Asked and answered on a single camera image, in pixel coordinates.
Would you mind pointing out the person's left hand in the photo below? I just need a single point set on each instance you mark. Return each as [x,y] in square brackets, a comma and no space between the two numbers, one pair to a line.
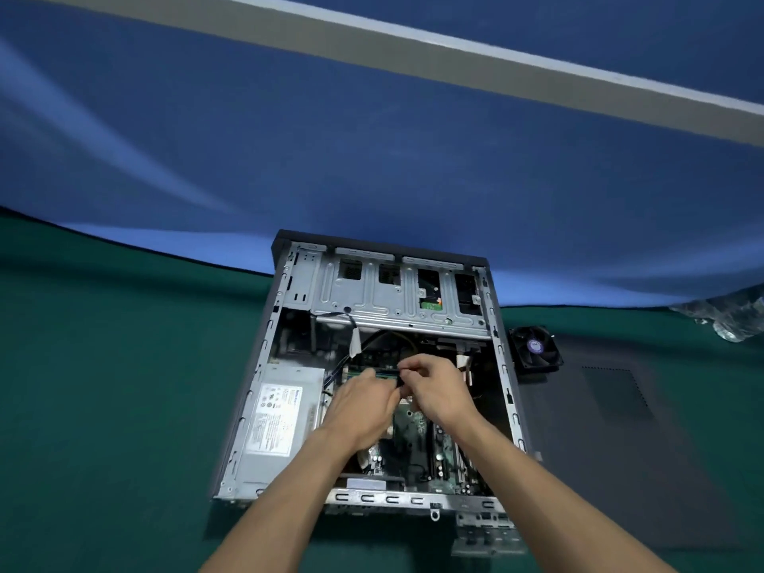
[357,411]

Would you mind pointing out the person's right hand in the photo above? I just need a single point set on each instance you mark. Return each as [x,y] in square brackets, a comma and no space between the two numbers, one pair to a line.
[444,390]

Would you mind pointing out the person's right thumb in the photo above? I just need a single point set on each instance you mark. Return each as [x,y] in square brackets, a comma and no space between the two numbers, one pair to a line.
[410,384]

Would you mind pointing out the person's left fingers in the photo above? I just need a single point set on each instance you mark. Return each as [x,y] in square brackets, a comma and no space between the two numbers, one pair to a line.
[382,384]

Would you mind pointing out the green memory module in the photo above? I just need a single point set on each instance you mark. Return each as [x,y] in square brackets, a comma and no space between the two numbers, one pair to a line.
[370,372]

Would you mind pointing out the person's right forearm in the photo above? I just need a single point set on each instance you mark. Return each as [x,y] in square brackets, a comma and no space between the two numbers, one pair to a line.
[549,501]

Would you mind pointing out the person's left forearm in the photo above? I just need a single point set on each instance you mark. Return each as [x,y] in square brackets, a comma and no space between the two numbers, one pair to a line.
[280,501]

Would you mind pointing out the green motherboard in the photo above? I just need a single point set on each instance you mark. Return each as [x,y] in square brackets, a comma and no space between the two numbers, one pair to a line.
[418,447]

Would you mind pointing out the hard drive with green board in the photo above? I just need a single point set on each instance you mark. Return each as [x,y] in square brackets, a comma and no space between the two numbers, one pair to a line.
[430,299]

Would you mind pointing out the open grey computer case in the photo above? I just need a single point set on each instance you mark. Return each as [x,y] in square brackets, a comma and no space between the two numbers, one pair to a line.
[298,352]

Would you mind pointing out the silver metal drive cage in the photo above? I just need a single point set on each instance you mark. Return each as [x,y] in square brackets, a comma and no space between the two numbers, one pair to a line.
[382,292]

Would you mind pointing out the silver power supply unit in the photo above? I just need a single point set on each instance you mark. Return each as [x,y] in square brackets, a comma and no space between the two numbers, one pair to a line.
[276,423]

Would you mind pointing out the black cooling fan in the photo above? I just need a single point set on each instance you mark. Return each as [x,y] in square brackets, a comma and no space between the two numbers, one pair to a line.
[535,347]

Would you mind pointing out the black case side panel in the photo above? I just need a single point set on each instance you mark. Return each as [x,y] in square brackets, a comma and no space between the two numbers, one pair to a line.
[621,423]

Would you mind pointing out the blue backdrop cloth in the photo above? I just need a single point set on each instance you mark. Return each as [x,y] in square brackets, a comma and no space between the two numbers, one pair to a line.
[298,143]

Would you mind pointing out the green table cloth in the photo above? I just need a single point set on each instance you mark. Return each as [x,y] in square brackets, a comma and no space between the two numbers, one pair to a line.
[107,411]

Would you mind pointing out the clear plastic bag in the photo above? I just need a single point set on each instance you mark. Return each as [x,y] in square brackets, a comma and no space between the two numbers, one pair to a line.
[725,319]

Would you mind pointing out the grey metal bracket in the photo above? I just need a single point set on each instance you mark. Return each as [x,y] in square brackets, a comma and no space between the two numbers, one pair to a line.
[486,534]

